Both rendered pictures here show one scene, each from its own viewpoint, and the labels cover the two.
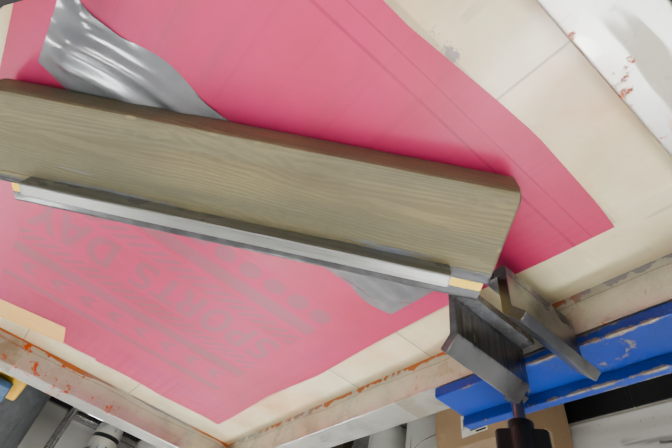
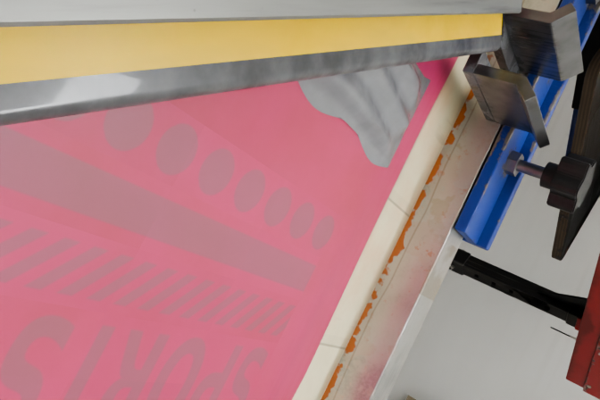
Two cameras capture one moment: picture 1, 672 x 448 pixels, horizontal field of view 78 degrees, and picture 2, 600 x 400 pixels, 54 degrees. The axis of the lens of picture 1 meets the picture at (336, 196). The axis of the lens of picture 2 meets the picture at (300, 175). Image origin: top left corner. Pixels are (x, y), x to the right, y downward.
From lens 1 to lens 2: 0.37 m
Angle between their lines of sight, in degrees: 53
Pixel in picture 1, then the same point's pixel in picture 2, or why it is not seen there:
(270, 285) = (272, 208)
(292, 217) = not seen: outside the picture
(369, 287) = (384, 123)
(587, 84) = not seen: outside the picture
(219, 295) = (190, 301)
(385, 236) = not seen: outside the picture
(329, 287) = (339, 159)
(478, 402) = (488, 206)
